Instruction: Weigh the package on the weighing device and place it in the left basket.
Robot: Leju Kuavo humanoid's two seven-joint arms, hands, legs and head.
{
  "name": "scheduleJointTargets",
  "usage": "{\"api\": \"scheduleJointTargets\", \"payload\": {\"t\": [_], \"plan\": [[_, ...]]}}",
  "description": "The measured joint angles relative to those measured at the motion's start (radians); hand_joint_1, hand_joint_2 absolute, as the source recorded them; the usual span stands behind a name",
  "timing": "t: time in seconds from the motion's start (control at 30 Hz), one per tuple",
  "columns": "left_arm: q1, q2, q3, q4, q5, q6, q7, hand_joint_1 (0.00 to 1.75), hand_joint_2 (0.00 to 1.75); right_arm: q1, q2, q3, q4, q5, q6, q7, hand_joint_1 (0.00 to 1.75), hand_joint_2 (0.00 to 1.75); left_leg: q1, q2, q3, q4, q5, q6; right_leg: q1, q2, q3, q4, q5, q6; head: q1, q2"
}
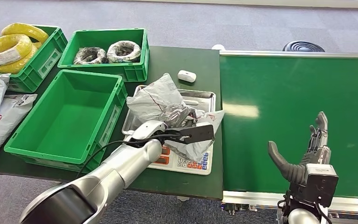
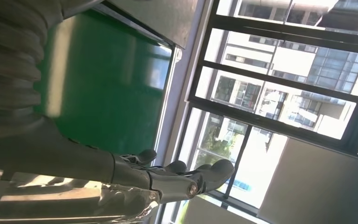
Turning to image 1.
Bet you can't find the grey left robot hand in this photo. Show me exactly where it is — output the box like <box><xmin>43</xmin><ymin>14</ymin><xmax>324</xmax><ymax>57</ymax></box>
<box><xmin>132</xmin><ymin>119</ymin><xmax>200</xmax><ymax>142</ymax></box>

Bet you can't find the empty green plastic crate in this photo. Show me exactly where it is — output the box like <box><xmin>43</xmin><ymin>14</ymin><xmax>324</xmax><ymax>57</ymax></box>
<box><xmin>3</xmin><ymin>69</ymin><xmax>128</xmax><ymax>173</ymax></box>

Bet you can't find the white plastic package red print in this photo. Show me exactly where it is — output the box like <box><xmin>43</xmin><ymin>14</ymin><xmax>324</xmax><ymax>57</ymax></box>
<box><xmin>125</xmin><ymin>73</ymin><xmax>225</xmax><ymax>162</ymax></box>

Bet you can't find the small white plastic device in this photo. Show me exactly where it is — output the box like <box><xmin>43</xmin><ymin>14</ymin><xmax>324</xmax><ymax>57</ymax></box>
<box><xmin>177</xmin><ymin>70</ymin><xmax>197</xmax><ymax>84</ymax></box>

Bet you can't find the green crate with yellow coils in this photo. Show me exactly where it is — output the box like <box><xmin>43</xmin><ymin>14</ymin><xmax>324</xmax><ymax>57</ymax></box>
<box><xmin>0</xmin><ymin>24</ymin><xmax>69</xmax><ymax>93</ymax></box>

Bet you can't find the green conveyor belt aluminium frame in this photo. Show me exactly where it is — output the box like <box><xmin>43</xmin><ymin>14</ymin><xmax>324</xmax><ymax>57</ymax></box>
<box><xmin>219</xmin><ymin>50</ymin><xmax>358</xmax><ymax>216</ymax></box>

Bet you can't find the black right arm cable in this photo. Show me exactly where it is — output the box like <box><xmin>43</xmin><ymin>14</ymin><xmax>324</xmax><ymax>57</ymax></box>
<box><xmin>315</xmin><ymin>202</ymin><xmax>333</xmax><ymax>224</ymax></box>

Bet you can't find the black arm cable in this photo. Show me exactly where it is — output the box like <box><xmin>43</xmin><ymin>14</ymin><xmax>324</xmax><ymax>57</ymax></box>
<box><xmin>75</xmin><ymin>133</ymin><xmax>186</xmax><ymax>180</ymax></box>
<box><xmin>315</xmin><ymin>202</ymin><xmax>333</xmax><ymax>224</ymax></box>

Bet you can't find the white scale with steel pan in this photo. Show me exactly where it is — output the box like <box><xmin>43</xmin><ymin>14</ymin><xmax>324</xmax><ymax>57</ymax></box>
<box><xmin>121</xmin><ymin>84</ymin><xmax>217</xmax><ymax>176</ymax></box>

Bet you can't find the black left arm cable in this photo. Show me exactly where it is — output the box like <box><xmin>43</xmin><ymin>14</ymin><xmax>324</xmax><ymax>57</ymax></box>
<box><xmin>75</xmin><ymin>133</ymin><xmax>186</xmax><ymax>180</ymax></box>

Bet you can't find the green crate with grey coils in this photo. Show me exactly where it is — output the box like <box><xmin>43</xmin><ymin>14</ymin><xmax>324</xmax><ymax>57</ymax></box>
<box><xmin>57</xmin><ymin>28</ymin><xmax>150</xmax><ymax>83</ymax></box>

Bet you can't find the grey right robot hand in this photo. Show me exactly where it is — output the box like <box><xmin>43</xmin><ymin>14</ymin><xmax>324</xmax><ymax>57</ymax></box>
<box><xmin>267</xmin><ymin>111</ymin><xmax>332</xmax><ymax>185</ymax></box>

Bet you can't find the white courier bag black print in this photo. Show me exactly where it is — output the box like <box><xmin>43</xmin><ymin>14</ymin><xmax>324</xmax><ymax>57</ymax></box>
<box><xmin>0</xmin><ymin>94</ymin><xmax>38</xmax><ymax>164</ymax></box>

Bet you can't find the pale wrapped wire coil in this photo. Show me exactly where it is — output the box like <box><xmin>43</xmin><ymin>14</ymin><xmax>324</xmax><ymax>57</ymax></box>
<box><xmin>106</xmin><ymin>40</ymin><xmax>142</xmax><ymax>64</ymax></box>

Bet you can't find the dark green table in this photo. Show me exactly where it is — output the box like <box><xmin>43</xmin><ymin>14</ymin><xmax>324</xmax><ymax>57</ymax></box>
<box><xmin>0</xmin><ymin>45</ymin><xmax>224</xmax><ymax>201</ymax></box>

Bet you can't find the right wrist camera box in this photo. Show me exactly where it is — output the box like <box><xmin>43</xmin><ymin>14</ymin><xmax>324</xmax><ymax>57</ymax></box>
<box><xmin>289</xmin><ymin>163</ymin><xmax>339</xmax><ymax>208</ymax></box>

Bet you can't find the dark wrapped wire coil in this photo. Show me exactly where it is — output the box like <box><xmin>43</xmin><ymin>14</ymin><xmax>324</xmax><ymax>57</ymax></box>
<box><xmin>73</xmin><ymin>46</ymin><xmax>107</xmax><ymax>65</ymax></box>

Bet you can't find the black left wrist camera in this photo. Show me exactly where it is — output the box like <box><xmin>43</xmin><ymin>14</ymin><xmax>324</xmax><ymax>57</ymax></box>
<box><xmin>166</xmin><ymin>123</ymin><xmax>215</xmax><ymax>145</ymax></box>

